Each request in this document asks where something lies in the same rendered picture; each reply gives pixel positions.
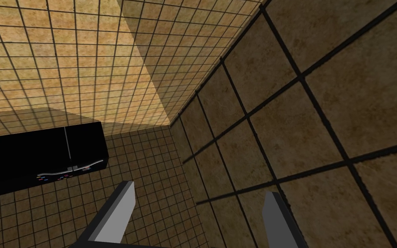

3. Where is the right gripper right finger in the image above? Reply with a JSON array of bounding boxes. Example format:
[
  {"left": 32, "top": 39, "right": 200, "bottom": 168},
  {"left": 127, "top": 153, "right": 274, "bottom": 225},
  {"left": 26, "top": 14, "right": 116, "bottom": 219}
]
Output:
[{"left": 262, "top": 191, "right": 309, "bottom": 248}]

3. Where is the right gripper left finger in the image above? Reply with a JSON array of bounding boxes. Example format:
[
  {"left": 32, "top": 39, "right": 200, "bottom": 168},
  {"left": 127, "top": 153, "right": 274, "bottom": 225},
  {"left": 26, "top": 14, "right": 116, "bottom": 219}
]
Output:
[{"left": 77, "top": 180, "right": 136, "bottom": 244}]

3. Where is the black refrigerator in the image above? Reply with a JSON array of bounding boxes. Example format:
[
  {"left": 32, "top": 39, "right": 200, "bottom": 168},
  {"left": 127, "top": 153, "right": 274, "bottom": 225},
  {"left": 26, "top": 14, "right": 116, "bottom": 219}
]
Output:
[{"left": 0, "top": 121, "right": 109, "bottom": 197}]

